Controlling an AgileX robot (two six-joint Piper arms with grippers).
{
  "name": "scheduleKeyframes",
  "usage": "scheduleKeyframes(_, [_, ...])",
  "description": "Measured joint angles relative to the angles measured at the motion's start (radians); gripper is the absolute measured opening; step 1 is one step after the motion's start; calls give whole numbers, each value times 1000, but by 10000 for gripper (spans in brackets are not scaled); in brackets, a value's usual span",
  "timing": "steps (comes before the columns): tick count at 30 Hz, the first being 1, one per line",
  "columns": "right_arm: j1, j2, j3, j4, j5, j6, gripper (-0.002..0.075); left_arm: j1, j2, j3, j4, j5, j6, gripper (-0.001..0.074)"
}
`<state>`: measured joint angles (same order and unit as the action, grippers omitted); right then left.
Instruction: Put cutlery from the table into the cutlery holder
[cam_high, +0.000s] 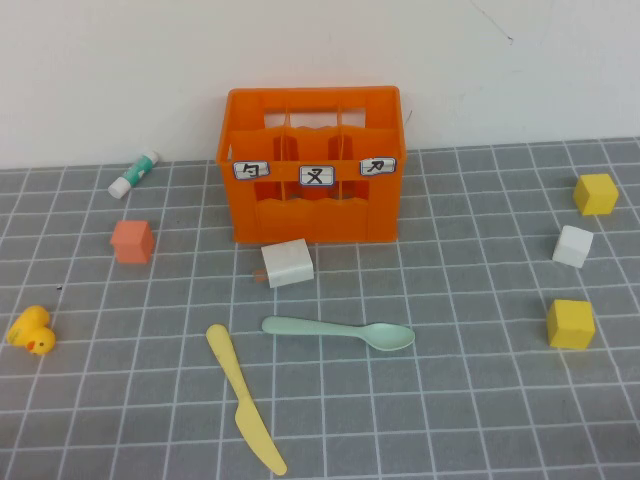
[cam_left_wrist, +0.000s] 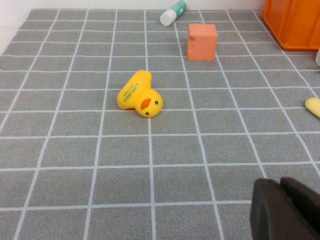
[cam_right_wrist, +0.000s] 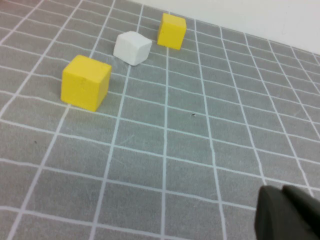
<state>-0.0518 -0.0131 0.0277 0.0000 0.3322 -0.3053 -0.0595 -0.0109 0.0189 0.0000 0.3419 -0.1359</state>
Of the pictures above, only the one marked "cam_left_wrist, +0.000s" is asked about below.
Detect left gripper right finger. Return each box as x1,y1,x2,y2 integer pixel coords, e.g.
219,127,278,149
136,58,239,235
280,176,320,232

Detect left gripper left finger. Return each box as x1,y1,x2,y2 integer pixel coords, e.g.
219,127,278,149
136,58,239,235
249,178,320,240

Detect yellow plastic knife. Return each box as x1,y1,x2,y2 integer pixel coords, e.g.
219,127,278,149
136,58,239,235
304,97,320,119

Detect orange plastic cutlery crate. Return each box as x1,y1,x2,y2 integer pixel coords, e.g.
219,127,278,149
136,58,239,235
261,0,320,53

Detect grey checked tablecloth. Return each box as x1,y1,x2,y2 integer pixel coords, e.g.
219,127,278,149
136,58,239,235
0,8,320,240

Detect yellow rubber duck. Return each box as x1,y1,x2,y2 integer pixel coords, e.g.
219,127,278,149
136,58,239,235
116,69,164,119

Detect salmon pink cube block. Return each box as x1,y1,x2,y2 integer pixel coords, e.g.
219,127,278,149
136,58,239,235
186,23,218,62

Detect white green glue stick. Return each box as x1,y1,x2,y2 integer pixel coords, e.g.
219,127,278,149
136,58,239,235
159,0,188,27

